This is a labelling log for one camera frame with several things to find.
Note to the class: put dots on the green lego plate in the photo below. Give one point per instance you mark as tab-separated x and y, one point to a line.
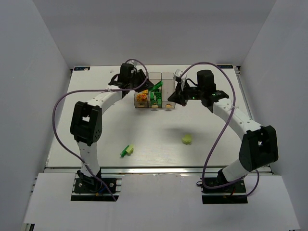
124	152

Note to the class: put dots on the clear container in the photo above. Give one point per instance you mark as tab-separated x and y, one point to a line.
155	77
140	104
168	89

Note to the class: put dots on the right blue label sticker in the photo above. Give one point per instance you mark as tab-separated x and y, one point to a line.
225	66

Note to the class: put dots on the green 2x3 lego brick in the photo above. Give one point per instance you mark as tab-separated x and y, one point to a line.
157	95

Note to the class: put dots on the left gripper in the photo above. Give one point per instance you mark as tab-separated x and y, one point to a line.
137	78

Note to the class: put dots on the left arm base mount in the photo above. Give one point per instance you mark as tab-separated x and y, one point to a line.
86	193

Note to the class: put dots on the green 2x2 lego brick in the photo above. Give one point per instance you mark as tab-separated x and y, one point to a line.
152	96

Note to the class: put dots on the middle clear container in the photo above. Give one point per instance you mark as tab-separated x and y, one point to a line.
155	77

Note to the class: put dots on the orange round lego piece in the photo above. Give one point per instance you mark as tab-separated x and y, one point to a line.
142	97

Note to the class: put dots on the green long lego brick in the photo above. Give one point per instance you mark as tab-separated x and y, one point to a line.
156	86

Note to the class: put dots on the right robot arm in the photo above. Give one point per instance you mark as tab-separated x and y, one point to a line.
258	143

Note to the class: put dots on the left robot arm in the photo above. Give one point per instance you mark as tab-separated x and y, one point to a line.
87	120

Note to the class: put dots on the right clear container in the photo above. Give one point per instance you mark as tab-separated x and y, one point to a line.
168	89

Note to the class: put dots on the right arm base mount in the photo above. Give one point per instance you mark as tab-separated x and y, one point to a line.
233	194

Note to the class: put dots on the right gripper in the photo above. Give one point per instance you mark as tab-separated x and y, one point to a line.
181	92

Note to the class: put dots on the left blue label sticker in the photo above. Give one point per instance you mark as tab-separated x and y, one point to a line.
81	68

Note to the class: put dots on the blue label sticker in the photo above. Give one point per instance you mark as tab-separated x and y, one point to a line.
225	66
81	68

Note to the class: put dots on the light green sloped lego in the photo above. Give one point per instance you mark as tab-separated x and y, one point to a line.
187	139

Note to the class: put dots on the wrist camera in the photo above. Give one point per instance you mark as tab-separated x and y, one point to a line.
180	77
132	62

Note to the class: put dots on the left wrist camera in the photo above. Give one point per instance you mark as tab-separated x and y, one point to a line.
132	62

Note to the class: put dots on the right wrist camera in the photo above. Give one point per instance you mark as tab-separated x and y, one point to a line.
180	77

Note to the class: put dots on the left clear container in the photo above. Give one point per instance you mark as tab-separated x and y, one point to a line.
140	104

